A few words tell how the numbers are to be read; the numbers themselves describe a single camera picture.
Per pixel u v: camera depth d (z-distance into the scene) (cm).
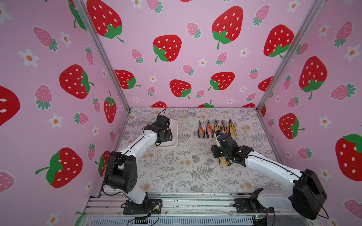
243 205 73
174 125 109
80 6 68
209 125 110
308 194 39
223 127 107
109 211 74
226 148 64
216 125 109
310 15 72
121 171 45
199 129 107
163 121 71
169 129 93
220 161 90
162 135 66
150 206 73
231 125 108
